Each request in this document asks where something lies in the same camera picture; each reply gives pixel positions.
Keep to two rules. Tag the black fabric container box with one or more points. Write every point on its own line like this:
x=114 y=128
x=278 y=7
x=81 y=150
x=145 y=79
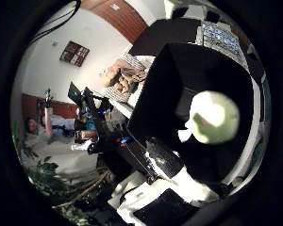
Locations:
x=166 y=94

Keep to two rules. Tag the green leafy house plant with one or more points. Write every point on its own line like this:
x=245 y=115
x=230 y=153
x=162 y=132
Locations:
x=47 y=175

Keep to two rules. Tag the brown plush toy pile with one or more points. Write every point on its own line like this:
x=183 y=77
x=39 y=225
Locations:
x=124 y=78

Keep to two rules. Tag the person in dark clothes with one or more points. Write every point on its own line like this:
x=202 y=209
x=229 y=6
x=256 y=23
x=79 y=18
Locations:
x=37 y=125

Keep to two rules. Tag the blue patterned cloth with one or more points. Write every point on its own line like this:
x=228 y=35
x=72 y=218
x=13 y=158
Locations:
x=221 y=39

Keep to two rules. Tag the black camera tripod rig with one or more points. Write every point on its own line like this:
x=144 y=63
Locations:
x=97 y=125

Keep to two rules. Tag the dark framed wall picture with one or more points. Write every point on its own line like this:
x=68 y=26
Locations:
x=74 y=53

